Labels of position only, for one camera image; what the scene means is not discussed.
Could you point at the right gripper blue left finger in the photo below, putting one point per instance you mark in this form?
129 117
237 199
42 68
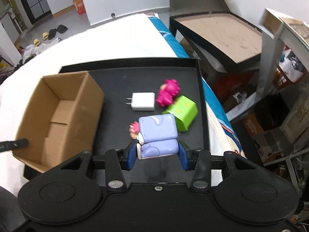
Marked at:
131 154

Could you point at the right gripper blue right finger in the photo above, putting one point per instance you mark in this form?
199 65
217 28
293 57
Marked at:
185 156

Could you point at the brown doll pink bow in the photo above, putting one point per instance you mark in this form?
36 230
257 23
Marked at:
134 130

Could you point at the lavender sofa toy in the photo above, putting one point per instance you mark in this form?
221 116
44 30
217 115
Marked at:
157 136

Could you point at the green cube toy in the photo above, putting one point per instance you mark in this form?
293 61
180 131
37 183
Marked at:
184 110

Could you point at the brown cardboard box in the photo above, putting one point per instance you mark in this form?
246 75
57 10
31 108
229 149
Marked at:
60 120

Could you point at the white power adapter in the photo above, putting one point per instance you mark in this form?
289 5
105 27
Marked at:
142 101

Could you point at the pink toy figure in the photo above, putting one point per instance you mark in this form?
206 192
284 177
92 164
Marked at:
167 93

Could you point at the black tray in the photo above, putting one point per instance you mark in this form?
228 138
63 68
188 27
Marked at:
120 78

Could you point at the black side table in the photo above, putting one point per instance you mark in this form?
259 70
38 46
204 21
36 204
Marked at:
233 41

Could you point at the black slipper pair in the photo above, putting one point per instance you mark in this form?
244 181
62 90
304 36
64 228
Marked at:
60 29

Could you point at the red plastic basket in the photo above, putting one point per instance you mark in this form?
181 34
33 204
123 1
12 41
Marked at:
281 79

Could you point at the orange box on floor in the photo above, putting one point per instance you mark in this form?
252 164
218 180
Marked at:
79 5

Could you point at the grey white desk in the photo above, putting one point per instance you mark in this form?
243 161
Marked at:
280 30

